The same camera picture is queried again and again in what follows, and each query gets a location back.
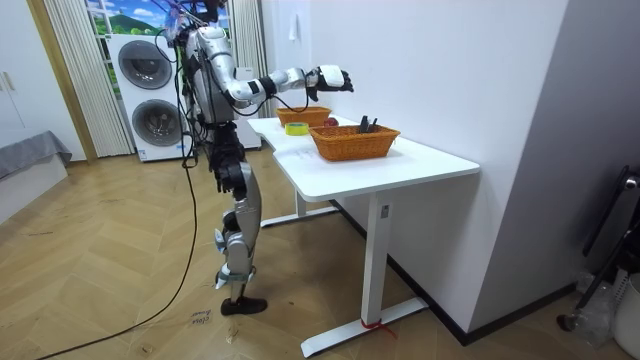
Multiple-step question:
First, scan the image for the black floor cable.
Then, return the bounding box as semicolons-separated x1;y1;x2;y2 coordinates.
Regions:
33;59;200;360

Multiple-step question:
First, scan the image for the clear plastic bag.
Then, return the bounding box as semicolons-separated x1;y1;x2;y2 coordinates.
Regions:
569;269;618;350

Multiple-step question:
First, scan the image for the red strap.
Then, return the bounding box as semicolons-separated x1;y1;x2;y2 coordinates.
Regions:
360;318;400;341

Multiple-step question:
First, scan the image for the white pleated curtain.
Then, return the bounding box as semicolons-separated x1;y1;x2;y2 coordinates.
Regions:
42;0;137;159
228;0;275;119

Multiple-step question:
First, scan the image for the robot body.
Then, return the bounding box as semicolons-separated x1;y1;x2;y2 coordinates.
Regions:
177;0;237;127

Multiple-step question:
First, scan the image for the orange wicker basket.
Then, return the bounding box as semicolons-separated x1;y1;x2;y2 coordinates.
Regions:
275;105;333;128
307;124;402;163

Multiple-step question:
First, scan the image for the cable bundle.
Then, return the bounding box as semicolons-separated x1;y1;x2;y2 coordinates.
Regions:
148;0;211;45

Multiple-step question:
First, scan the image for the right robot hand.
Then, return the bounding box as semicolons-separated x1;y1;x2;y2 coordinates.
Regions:
305;64;355;103

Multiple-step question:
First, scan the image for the grey bed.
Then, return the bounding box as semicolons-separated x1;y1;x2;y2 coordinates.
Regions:
0;130;74;225

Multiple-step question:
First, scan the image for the white desk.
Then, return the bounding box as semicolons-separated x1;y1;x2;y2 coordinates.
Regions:
246;114;482;359

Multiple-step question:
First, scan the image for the wooden door frame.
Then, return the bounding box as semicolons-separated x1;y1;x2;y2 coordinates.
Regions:
26;0;99;163

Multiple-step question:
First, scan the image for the white wardrobe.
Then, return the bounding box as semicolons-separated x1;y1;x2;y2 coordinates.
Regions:
0;0;88;163

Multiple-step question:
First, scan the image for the black folded stand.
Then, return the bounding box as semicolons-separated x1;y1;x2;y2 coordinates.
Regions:
556;164;640;333

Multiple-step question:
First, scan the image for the white washing machine tower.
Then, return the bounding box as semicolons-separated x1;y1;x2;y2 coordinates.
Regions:
106;33;194;163

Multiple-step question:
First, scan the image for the white bin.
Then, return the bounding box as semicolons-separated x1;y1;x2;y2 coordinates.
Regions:
613;269;640;359

